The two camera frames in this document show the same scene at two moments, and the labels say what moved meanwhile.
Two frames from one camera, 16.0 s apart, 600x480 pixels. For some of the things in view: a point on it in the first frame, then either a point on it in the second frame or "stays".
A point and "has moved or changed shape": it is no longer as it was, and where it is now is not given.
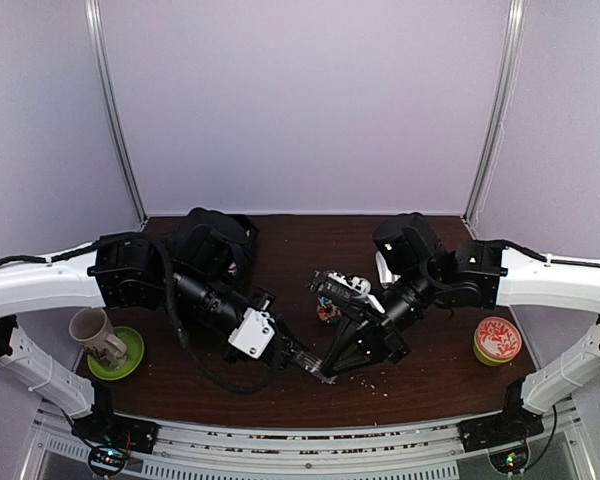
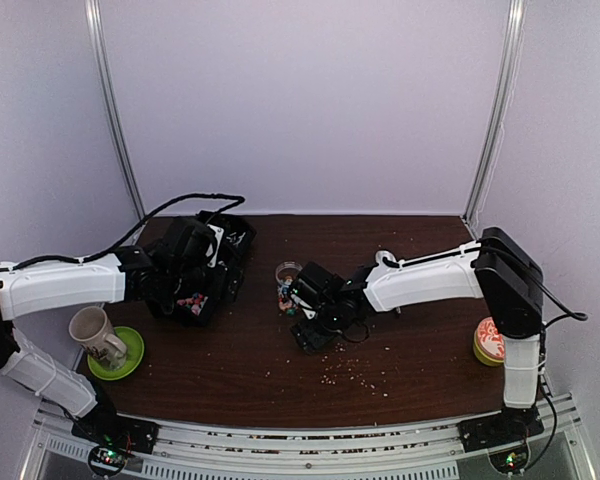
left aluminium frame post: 93,20 stays
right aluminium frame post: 516,17 stays
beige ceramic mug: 91,327 stays
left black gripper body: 265,299 -> 185,282
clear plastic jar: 327,312 has moved or changed shape
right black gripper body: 384,334 -> 315,339
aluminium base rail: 307,448 stays
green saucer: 135,350 stays
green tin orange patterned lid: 497,340 stays
